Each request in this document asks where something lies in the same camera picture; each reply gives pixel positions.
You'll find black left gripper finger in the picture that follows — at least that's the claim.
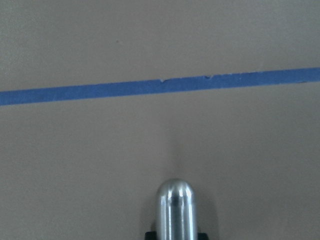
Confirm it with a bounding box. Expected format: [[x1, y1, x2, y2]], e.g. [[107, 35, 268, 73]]
[[145, 231, 157, 240]]

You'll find steel muddler rod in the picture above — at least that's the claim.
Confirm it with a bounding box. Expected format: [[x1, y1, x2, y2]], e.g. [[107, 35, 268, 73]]
[[155, 178, 198, 240]]

